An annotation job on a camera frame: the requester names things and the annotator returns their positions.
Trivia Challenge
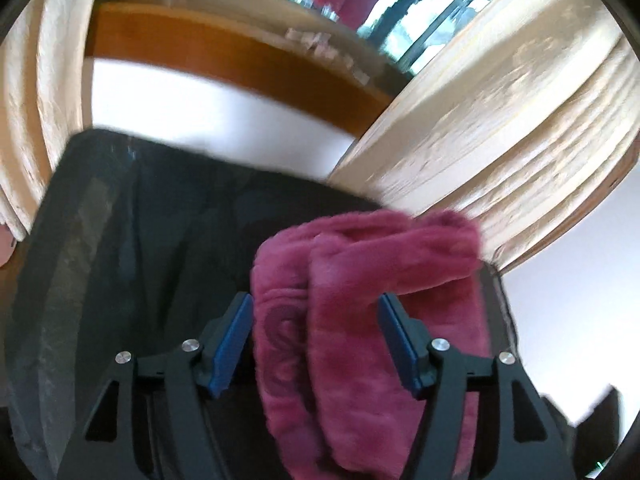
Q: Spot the magenta fleece jacket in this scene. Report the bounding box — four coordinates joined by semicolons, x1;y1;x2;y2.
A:
250;210;489;479

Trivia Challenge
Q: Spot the person's dark sleeve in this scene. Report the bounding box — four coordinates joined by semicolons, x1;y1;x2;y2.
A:
542;386;620;479

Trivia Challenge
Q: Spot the black table cover cloth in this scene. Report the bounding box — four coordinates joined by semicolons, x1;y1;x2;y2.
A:
2;128;519;480

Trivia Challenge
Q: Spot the cream curtain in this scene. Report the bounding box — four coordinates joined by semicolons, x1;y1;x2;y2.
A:
1;0;639;270

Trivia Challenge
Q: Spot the wooden window sill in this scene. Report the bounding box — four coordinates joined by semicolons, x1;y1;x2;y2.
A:
86;2;392;139

